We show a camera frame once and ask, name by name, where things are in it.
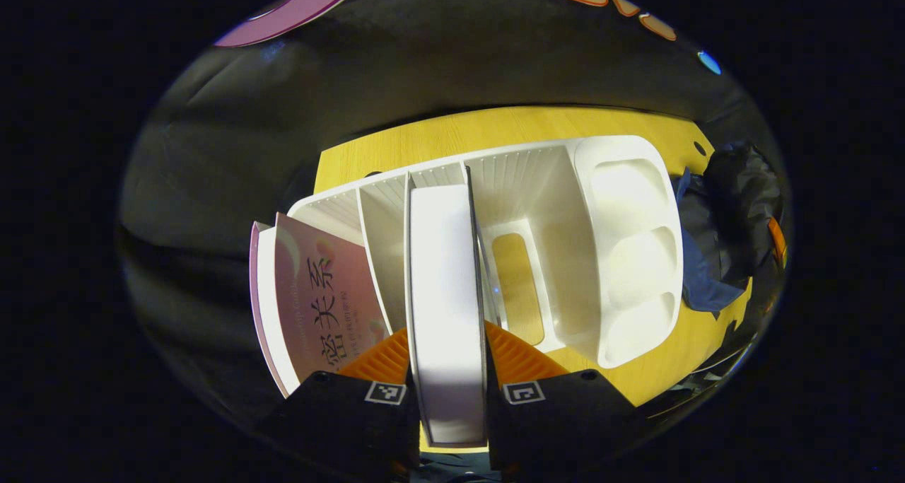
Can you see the pink book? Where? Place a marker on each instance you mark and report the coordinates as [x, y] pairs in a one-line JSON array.
[[318, 299]]

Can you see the dark grey book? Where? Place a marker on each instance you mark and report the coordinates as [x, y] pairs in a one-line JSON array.
[[445, 313]]

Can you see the blue schoolbag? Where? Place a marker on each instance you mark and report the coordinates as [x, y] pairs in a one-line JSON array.
[[735, 186]]

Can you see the white plastic bookshelf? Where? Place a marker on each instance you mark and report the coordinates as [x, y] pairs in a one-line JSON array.
[[622, 257]]

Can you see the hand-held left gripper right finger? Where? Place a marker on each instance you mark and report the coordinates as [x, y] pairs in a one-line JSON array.
[[558, 419]]

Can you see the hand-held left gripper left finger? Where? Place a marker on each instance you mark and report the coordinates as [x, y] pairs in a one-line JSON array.
[[339, 419]]

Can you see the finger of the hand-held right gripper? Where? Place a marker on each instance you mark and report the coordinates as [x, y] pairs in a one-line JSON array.
[[777, 242]]

